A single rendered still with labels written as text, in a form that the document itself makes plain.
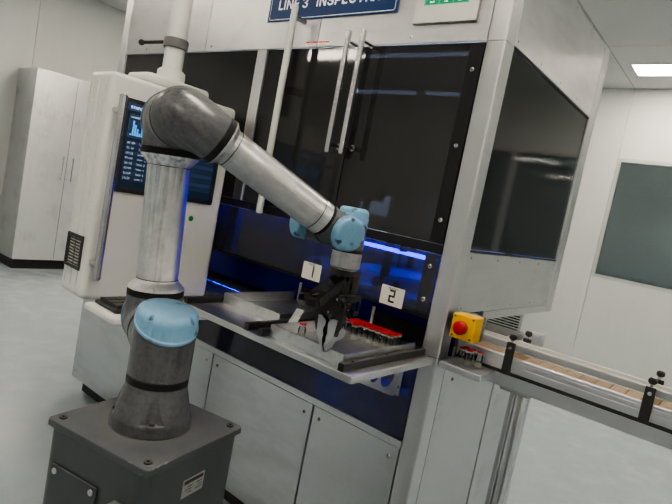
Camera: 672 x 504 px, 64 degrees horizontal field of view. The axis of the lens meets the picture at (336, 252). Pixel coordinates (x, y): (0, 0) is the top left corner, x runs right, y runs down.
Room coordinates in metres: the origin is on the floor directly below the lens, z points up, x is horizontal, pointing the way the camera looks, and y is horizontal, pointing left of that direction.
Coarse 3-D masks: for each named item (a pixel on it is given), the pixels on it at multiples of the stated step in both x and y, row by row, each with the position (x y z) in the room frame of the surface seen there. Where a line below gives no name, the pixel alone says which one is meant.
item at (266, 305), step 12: (228, 300) 1.73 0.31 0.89; (240, 300) 1.69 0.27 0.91; (252, 300) 1.84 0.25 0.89; (264, 300) 1.89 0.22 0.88; (276, 300) 1.94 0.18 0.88; (288, 300) 1.98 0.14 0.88; (252, 312) 1.66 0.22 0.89; (264, 312) 1.62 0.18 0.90; (276, 312) 1.60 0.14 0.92; (288, 312) 1.78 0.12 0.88; (312, 312) 1.70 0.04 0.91
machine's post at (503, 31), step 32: (512, 0) 1.54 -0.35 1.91; (512, 32) 1.56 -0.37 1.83; (480, 96) 1.57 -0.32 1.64; (480, 128) 1.55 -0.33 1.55; (480, 160) 1.54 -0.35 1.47; (480, 192) 1.57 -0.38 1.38; (448, 224) 1.58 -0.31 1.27; (448, 256) 1.56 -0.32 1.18; (448, 288) 1.55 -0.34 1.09; (448, 320) 1.55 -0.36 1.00; (416, 384) 1.57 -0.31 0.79; (416, 416) 1.56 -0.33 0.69; (416, 448) 1.54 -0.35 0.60; (416, 480) 1.56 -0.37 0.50
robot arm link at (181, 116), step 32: (160, 96) 1.00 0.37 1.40; (192, 96) 0.99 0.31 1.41; (160, 128) 0.99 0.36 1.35; (192, 128) 0.97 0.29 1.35; (224, 128) 0.99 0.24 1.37; (224, 160) 1.01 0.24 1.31; (256, 160) 1.03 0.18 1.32; (288, 192) 1.06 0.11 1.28; (320, 224) 1.11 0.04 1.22; (352, 224) 1.12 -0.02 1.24
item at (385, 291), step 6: (384, 288) 1.68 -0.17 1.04; (390, 288) 1.67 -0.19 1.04; (396, 288) 1.65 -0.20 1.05; (384, 294) 1.68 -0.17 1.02; (390, 294) 1.66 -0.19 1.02; (396, 294) 1.65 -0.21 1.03; (402, 294) 1.64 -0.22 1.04; (384, 300) 1.67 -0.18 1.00; (390, 300) 1.66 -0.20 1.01; (396, 300) 1.65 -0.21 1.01; (402, 300) 1.63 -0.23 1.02; (396, 306) 1.64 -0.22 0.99
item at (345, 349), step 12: (276, 324) 1.46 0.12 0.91; (288, 324) 1.49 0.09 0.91; (312, 324) 1.58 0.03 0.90; (276, 336) 1.43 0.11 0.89; (288, 336) 1.40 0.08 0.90; (300, 336) 1.38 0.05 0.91; (312, 336) 1.52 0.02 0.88; (348, 336) 1.61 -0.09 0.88; (300, 348) 1.37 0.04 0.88; (312, 348) 1.35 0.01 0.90; (336, 348) 1.45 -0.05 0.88; (348, 348) 1.47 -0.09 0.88; (360, 348) 1.49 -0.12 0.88; (372, 348) 1.52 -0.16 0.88; (384, 348) 1.42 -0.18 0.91; (396, 348) 1.47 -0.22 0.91; (408, 348) 1.52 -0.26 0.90; (324, 360) 1.32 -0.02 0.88; (336, 360) 1.30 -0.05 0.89; (348, 360) 1.30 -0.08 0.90
